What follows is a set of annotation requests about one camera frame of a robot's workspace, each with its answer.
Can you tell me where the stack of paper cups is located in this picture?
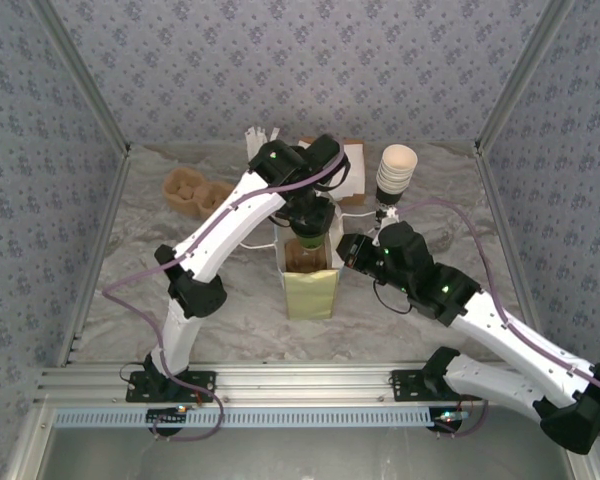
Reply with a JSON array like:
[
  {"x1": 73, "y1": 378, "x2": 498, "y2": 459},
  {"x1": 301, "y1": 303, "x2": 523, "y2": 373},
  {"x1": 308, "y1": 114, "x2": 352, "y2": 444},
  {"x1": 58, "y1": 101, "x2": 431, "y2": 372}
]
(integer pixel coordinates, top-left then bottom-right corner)
[{"x1": 376, "y1": 144, "x2": 419, "y2": 207}]

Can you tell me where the white yellow paper bag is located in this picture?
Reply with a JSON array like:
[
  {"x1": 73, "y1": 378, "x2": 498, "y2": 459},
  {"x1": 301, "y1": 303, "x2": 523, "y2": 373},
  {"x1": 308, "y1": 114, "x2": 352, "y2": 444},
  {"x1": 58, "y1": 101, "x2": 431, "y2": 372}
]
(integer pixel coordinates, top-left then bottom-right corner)
[{"x1": 239, "y1": 198, "x2": 381, "y2": 322}]

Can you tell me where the flat white paper bag stack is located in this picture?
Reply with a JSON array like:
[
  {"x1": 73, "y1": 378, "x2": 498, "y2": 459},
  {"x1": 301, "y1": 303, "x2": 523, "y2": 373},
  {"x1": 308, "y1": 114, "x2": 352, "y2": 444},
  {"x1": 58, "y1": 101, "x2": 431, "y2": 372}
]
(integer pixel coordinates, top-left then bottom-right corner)
[{"x1": 329, "y1": 143, "x2": 366, "y2": 201}]

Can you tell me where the brown pulp cup carrier stack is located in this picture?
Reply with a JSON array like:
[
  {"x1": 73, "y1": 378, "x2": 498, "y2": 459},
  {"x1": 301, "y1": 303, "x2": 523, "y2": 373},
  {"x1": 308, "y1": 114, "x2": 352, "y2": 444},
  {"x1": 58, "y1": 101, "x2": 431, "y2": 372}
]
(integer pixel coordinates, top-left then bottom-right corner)
[{"x1": 162, "y1": 167, "x2": 237, "y2": 221}]

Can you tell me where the small black controller board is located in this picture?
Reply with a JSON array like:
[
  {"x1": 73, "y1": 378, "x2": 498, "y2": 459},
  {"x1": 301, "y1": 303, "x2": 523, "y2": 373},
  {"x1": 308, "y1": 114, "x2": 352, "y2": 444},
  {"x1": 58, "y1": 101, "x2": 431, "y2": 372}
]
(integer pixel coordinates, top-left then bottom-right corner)
[
  {"x1": 146, "y1": 405, "x2": 190, "y2": 434},
  {"x1": 432, "y1": 407, "x2": 469, "y2": 432}
]

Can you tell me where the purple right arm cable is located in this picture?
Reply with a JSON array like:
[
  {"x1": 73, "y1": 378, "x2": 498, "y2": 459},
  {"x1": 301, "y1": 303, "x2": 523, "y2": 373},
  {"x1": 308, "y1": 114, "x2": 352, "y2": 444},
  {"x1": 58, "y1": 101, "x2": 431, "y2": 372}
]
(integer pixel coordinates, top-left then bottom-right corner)
[{"x1": 396, "y1": 197, "x2": 600, "y2": 441}]

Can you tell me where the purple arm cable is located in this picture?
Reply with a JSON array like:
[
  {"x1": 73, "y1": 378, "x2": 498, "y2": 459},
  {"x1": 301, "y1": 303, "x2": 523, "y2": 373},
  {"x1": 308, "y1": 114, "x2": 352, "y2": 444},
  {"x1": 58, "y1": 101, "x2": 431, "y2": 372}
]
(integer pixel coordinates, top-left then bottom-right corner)
[
  {"x1": 396, "y1": 197, "x2": 600, "y2": 441},
  {"x1": 102, "y1": 149, "x2": 354, "y2": 444}
]

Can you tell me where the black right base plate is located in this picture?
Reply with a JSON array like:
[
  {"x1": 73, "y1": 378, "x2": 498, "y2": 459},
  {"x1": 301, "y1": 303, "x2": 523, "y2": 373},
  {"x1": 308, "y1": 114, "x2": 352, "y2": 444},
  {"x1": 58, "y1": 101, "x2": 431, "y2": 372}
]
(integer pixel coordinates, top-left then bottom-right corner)
[{"x1": 390, "y1": 369, "x2": 484, "y2": 404}]

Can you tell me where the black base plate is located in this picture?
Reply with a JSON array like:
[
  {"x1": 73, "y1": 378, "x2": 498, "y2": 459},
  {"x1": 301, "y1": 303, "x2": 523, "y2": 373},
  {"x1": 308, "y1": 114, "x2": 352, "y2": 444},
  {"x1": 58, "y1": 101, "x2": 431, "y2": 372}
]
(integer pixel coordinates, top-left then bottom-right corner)
[
  {"x1": 390, "y1": 369, "x2": 484, "y2": 404},
  {"x1": 124, "y1": 369, "x2": 217, "y2": 404}
]

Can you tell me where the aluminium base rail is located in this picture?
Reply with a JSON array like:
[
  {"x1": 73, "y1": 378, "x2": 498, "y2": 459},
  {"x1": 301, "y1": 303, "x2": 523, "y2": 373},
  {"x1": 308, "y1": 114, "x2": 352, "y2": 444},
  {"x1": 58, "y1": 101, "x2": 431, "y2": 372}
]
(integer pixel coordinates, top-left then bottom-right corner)
[{"x1": 34, "y1": 360, "x2": 580, "y2": 407}]

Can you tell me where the light blue slotted cable duct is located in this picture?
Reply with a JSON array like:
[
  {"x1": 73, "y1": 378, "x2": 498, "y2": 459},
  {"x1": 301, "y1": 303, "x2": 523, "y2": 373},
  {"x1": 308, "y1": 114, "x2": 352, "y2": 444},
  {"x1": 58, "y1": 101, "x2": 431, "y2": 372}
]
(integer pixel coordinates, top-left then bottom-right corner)
[{"x1": 53, "y1": 407, "x2": 437, "y2": 429}]

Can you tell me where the aluminium frame post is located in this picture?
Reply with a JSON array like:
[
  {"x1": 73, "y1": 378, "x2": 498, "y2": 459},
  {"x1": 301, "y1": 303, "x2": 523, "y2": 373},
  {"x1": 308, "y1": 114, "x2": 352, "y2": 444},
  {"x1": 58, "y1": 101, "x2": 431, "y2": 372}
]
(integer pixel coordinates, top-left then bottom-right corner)
[
  {"x1": 474, "y1": 0, "x2": 577, "y2": 151},
  {"x1": 29, "y1": 0, "x2": 132, "y2": 157}
]

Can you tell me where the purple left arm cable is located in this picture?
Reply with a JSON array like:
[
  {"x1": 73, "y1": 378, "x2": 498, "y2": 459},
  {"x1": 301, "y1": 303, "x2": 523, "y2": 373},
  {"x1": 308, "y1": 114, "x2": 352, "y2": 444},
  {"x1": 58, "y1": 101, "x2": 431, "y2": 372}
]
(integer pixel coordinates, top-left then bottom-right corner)
[{"x1": 102, "y1": 149, "x2": 354, "y2": 444}]

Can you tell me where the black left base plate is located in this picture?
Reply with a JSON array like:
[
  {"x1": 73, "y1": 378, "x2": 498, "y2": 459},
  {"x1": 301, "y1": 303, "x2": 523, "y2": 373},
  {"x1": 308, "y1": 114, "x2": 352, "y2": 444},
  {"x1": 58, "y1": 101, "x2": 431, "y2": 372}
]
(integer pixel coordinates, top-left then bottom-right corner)
[{"x1": 124, "y1": 369, "x2": 217, "y2": 404}]

